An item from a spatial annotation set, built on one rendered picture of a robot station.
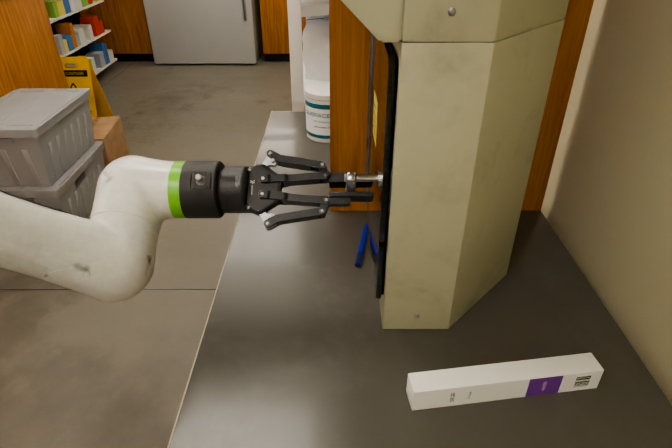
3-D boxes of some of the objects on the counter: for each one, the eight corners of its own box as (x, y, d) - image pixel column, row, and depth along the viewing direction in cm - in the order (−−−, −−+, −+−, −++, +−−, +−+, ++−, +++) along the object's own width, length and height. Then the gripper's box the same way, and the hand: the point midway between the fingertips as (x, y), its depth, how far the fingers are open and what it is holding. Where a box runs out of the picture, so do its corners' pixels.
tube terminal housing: (482, 222, 110) (563, -225, 70) (532, 330, 82) (714, -310, 42) (370, 222, 109) (389, -225, 70) (382, 330, 82) (425, -311, 42)
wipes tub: (348, 126, 157) (348, 80, 149) (349, 143, 146) (349, 94, 138) (307, 126, 157) (305, 80, 149) (305, 143, 146) (303, 94, 138)
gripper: (215, 228, 73) (376, 228, 73) (222, 138, 77) (373, 138, 77) (226, 239, 80) (372, 239, 80) (231, 155, 84) (370, 155, 84)
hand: (351, 189), depth 78 cm, fingers closed, pressing on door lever
